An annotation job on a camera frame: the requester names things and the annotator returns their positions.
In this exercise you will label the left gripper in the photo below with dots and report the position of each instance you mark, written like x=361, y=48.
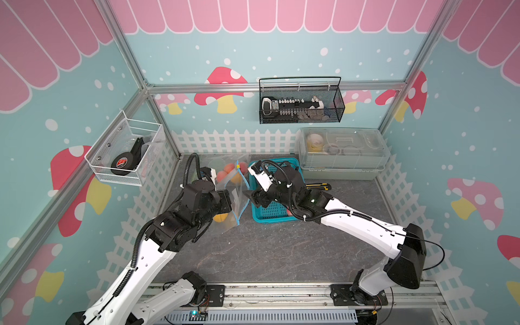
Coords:
x=223, y=196

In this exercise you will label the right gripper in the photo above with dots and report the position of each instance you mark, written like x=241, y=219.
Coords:
x=254, y=198

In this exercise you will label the pink peach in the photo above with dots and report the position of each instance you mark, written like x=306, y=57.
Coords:
x=221, y=176
x=229, y=168

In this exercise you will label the blue stick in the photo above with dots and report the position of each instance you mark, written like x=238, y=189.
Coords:
x=239, y=204

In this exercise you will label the yellow peach with leaf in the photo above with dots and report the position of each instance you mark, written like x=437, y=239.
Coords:
x=220, y=218

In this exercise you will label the clear green zip-top bag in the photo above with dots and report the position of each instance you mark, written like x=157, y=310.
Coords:
x=219, y=161

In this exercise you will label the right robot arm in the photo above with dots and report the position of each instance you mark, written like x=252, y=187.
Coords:
x=404, y=248

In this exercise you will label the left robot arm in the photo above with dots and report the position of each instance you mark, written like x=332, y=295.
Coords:
x=157, y=243

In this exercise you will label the teal plastic basket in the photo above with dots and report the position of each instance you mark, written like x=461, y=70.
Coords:
x=276, y=212

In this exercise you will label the yellow black utility knife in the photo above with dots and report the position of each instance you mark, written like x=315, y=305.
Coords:
x=319, y=186

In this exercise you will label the clear plastic storage box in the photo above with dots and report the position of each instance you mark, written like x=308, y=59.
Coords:
x=341, y=153

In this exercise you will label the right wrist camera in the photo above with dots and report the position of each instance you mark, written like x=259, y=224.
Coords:
x=262, y=176

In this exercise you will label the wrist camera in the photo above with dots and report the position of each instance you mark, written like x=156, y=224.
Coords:
x=262, y=176
x=208, y=174

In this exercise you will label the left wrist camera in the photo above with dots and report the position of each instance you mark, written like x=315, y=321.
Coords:
x=208, y=174

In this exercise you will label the white wire wall basket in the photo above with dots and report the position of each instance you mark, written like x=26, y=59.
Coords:
x=126, y=151

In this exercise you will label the black wire wall basket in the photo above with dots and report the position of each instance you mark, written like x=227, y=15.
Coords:
x=326, y=89

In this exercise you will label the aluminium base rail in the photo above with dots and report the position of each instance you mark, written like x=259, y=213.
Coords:
x=283, y=298

